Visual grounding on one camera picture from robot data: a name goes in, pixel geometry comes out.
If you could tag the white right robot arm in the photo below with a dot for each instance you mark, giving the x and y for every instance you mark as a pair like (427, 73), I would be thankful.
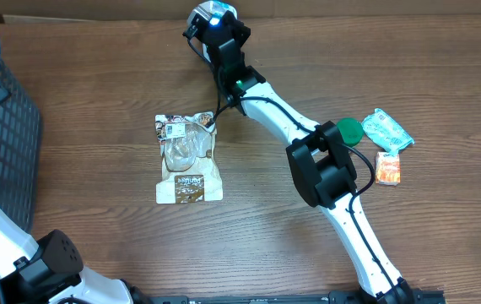
(319, 159)

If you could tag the green lid jar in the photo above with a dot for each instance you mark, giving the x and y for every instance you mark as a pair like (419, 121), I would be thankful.
(351, 131)

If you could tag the small teal tissue pack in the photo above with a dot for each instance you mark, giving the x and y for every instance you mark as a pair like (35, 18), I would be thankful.
(217, 8)

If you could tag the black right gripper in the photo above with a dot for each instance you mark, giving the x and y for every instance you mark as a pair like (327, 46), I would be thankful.
(239, 28)

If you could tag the orange tissue pack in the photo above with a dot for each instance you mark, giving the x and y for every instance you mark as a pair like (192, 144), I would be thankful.
(388, 170)

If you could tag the brown snack pouch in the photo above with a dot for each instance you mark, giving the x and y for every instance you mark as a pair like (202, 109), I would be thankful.
(189, 173)

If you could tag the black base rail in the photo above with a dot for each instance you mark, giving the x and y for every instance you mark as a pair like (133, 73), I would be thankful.
(333, 297)

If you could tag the teal tissue pack wrapper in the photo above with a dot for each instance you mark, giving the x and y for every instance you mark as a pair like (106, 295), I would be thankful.
(385, 132)

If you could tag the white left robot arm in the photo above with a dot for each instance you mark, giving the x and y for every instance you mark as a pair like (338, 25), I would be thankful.
(48, 270)

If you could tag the white barcode scanner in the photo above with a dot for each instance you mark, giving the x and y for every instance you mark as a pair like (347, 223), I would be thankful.
(205, 53)

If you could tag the grey plastic basket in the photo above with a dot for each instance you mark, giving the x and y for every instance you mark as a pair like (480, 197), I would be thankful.
(21, 129)

